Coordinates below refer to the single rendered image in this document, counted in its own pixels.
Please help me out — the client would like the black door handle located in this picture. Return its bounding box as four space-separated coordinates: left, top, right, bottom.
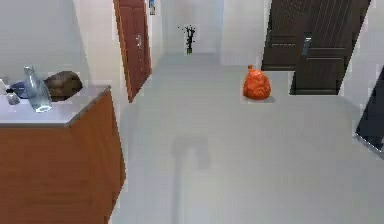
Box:
301 32 313 57

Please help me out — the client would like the dark blue bowl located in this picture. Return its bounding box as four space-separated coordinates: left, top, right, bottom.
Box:
6 81 30 100

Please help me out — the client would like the orange garbage bag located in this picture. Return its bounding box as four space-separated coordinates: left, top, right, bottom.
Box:
242 65 272 101

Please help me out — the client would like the black flat panel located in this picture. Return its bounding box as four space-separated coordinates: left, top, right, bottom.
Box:
354 66 384 160

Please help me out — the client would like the clear glass bottle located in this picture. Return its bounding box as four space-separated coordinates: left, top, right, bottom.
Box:
23 65 53 113

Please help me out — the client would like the black branch house plant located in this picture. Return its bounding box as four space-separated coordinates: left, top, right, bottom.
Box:
177 24 197 56

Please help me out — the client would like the dark brown room door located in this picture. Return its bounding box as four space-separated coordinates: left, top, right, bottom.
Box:
289 0 372 96
260 0 306 72

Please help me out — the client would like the brown cabinet with white top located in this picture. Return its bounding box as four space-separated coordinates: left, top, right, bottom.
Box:
0 84 127 224

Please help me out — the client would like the reddish brown room door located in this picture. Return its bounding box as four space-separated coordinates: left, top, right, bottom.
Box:
113 0 153 104

